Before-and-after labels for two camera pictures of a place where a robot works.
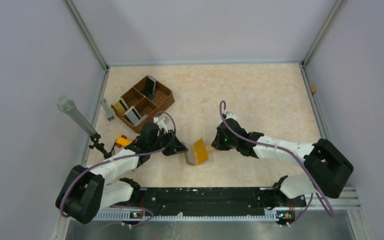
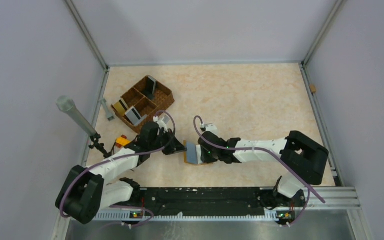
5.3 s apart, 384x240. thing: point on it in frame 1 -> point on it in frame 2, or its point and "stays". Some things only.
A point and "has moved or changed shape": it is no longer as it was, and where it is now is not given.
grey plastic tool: [110, 116] stays
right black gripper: [217, 143] -> [206, 158]
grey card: [151, 87] stays
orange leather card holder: [199, 153] has moved or changed shape
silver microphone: [66, 104] stays
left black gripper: [175, 145] stays
